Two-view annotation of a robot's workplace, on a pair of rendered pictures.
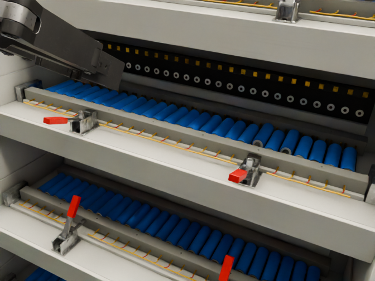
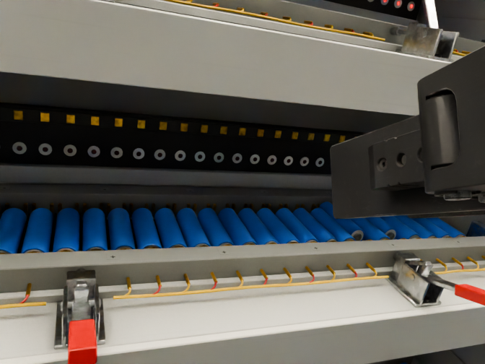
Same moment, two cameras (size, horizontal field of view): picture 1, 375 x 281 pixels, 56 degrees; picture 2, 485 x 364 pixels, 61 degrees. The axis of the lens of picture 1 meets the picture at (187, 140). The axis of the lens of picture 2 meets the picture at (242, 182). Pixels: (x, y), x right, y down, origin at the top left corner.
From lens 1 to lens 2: 39 cm
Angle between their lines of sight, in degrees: 44
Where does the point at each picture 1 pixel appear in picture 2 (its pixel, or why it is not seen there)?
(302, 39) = not seen: hidden behind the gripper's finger
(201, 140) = (320, 258)
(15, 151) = not seen: outside the picture
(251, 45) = (405, 95)
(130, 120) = (180, 263)
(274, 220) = (464, 334)
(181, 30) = (301, 74)
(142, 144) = (233, 304)
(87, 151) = not seen: outside the picture
